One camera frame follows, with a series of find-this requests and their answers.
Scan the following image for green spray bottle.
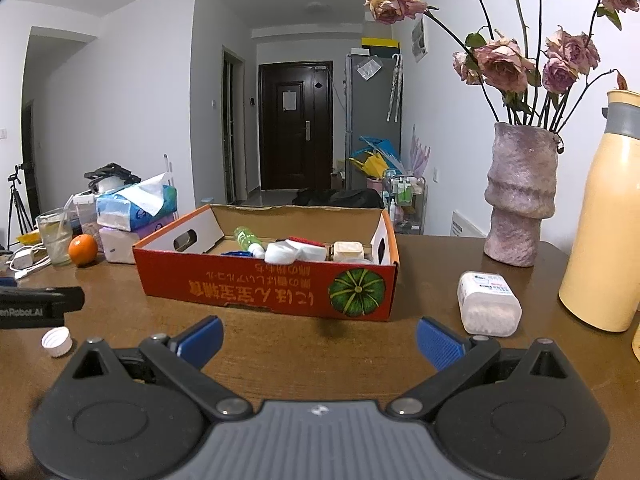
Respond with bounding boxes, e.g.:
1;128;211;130
234;226;266;259

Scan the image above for cream cube charger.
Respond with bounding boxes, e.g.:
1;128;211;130
332;240;364;262

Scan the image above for red white lint brush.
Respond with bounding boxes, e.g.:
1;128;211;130
285;237;328;262

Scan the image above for blue gear-shaped lid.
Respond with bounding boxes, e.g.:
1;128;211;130
220;250;254;258

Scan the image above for white throat spray bottle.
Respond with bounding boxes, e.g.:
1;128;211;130
264;240;299;266

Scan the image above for white bottle cap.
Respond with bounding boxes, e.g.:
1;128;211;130
40;326;73;359

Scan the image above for white cotton swab box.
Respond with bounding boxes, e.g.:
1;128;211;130
457;271;522;338

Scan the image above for glass cup with straw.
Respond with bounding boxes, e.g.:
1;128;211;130
36;195;73;266

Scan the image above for orange fruit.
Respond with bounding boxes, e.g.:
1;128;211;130
67;234;99;266

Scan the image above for clear plastic food container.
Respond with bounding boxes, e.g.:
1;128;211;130
72;191;103;252

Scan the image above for purple white tissue pack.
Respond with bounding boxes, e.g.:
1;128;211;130
99;214;176;264

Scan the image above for red cardboard box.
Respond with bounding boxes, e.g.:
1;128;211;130
132;205;399;322

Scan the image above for blue tissue pack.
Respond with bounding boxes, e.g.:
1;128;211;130
96;174;178;232

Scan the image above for black device on container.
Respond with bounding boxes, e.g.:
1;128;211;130
84;162;141;194

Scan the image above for yellow thermos jug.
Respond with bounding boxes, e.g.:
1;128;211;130
559;90;640;333

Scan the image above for pink ceramic vase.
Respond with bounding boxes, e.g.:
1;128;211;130
484;122;559;268

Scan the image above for yellow bear mug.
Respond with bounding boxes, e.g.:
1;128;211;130
631;324;640;362

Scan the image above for yellow blue bags pile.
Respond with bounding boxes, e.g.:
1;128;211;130
348;136;405;180

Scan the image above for dark entrance door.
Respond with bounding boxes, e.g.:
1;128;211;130
258;62;333;191

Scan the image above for white umbrella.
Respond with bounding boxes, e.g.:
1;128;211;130
386;53;404;124

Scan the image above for dried pink roses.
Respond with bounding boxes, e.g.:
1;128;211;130
364;0;639;134

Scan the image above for grey refrigerator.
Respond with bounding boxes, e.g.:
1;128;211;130
345;53;401;190

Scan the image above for yellow box on refrigerator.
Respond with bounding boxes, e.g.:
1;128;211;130
360;37;400;58

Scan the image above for white charger with cable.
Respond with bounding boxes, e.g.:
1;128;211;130
9;243;51;281

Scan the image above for camera tripod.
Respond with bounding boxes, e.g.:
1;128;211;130
6;164;34;248

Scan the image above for wire rack with bottles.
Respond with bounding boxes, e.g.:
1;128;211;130
382;170;427;235

